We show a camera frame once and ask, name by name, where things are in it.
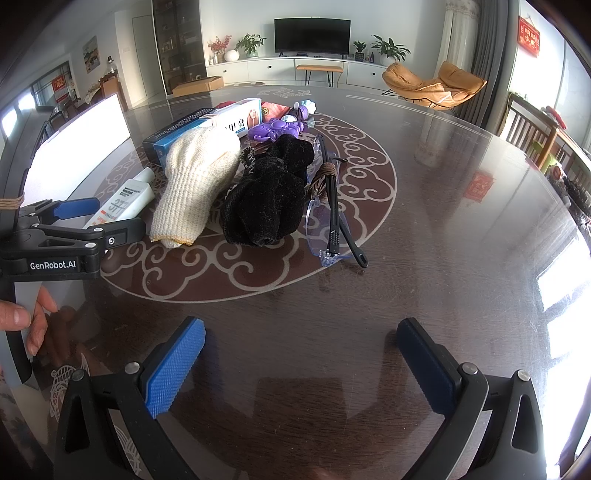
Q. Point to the green stool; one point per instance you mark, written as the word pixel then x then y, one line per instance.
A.
pixel 547 157

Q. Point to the pink packet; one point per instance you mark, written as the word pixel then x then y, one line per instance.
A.
pixel 277 113

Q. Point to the dark glass display cabinet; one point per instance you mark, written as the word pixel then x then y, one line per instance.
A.
pixel 180 46

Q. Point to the red door poster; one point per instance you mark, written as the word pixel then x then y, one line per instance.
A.
pixel 59 87

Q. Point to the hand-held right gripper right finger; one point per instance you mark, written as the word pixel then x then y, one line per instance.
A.
pixel 425 369

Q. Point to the black flat television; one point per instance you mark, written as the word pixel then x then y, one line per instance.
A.
pixel 311 37

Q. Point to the cream knit glove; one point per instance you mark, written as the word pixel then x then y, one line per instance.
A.
pixel 194 184

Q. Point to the red flower arrangement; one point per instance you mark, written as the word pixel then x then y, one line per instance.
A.
pixel 218 46

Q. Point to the clear glasses with black temples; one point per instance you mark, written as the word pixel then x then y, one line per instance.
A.
pixel 332 217

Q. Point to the small potted plant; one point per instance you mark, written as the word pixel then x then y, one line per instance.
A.
pixel 359 48

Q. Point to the white door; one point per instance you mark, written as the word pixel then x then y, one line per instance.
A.
pixel 143 60

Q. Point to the leafy potted plant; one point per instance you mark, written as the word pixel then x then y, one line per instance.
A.
pixel 250 45

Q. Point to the red wall hanging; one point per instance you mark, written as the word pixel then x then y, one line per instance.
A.
pixel 528 36

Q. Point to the large potted plant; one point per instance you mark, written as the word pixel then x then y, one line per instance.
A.
pixel 390 48

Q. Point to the tan rubber band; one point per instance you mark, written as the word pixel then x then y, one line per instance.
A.
pixel 11 202

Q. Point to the wooden slatted chair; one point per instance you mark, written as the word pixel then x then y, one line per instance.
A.
pixel 526 122

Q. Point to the brown cardboard box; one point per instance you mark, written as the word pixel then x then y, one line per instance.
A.
pixel 196 86

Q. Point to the dark patterned glossy desktop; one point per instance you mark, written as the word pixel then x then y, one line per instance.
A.
pixel 415 207

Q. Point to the wooden bench with black legs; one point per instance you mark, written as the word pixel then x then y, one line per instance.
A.
pixel 318 68

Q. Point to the framed wall painting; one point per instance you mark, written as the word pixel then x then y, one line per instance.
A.
pixel 90 54

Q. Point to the small white ointment box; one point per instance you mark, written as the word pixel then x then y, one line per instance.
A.
pixel 235 117

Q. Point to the purple and teal toy figure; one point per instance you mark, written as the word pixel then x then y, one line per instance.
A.
pixel 302 113

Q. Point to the black velvet scrunchie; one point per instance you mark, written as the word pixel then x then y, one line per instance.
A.
pixel 263 198

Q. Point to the purple octopus toy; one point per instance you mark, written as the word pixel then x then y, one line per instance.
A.
pixel 272 130

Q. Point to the white round vase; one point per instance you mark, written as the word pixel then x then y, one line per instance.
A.
pixel 232 56

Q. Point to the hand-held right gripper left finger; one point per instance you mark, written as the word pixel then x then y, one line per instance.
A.
pixel 175 364

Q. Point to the orange lounge rocking chair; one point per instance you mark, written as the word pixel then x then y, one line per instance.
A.
pixel 429 83

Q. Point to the grey curtain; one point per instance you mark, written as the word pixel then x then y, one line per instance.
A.
pixel 491 60

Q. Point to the large white storage box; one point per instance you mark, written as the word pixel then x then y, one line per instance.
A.
pixel 92 129

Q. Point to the covered standing air conditioner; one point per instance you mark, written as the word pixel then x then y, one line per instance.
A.
pixel 459 37

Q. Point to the pile of desk clutter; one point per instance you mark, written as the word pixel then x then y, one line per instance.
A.
pixel 575 194

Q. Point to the white low television cabinet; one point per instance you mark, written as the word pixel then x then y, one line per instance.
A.
pixel 268 69

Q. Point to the person's left hand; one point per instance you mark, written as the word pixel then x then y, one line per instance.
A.
pixel 18 317

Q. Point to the white sunscreen bottle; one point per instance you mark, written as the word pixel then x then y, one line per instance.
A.
pixel 124 198

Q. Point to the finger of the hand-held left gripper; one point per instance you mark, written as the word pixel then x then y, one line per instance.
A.
pixel 76 207
pixel 120 230

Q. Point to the blue cardboard box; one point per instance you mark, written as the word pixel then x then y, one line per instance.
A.
pixel 159 145

